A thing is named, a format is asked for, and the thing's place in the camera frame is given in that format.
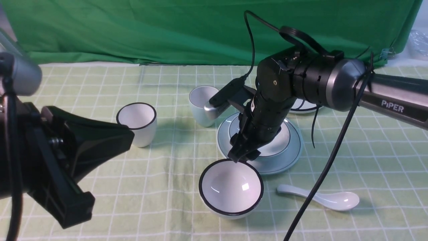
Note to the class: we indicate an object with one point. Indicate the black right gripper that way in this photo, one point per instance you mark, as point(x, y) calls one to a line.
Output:
point(259, 124)

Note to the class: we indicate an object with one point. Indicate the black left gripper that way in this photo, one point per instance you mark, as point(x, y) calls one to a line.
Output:
point(54, 139)

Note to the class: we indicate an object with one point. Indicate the pale blue shallow bowl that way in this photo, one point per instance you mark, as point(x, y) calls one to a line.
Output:
point(275, 147)

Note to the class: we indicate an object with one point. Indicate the pale blue cup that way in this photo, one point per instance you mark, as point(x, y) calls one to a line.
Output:
point(203, 113)

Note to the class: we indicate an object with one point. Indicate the white ceramic spoon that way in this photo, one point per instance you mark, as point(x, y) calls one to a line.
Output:
point(339, 201)

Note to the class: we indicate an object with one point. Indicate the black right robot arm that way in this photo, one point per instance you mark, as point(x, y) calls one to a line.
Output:
point(331, 81)

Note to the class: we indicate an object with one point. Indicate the pale blue flat plate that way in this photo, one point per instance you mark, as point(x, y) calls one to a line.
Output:
point(269, 165)

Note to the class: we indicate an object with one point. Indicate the white bowl black rim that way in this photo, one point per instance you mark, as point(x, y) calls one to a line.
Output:
point(230, 190)

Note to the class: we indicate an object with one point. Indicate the illustrated plate black rim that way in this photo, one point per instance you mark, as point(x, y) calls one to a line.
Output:
point(302, 107)

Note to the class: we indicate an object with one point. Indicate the green checked tablecloth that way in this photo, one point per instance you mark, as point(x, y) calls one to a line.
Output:
point(151, 194)

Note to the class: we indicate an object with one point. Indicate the white cup black rim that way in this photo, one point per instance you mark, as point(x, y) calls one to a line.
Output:
point(141, 118)

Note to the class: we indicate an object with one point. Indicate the green backdrop cloth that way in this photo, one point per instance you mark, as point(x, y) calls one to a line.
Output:
point(197, 32)

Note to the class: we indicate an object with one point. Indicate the metal binder clip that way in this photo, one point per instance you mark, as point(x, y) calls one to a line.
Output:
point(387, 53)

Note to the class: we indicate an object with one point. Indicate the clear plastic bag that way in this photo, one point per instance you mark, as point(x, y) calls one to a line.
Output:
point(418, 44)

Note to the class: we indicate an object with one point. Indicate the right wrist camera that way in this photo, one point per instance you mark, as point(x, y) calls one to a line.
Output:
point(235, 94)

